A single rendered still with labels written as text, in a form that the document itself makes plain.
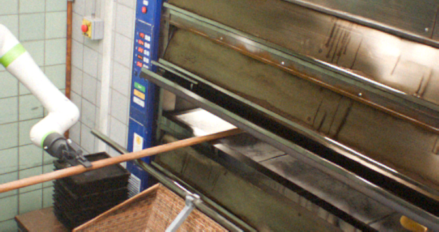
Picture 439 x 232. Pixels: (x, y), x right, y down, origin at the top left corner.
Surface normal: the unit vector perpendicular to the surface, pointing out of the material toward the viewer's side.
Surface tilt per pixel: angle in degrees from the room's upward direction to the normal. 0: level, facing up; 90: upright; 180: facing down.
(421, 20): 90
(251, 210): 70
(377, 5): 90
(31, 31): 90
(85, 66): 90
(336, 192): 0
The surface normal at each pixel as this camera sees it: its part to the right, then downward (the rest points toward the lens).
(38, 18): 0.65, 0.33
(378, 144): -0.68, -0.18
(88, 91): -0.76, 0.15
